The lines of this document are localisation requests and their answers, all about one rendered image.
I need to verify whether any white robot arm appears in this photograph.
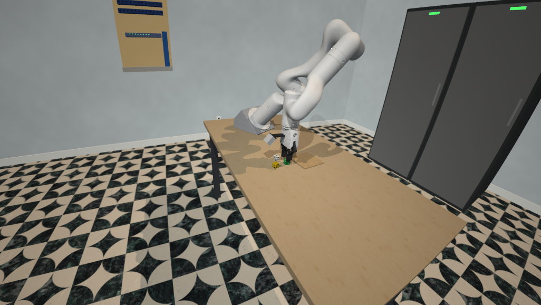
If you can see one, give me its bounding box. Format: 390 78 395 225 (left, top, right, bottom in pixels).
248 19 365 130

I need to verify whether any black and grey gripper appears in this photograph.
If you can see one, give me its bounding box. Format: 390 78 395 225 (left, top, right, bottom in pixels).
280 126 299 161

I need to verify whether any tan mat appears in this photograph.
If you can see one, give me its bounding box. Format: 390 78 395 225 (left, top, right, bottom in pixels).
292 152 324 169

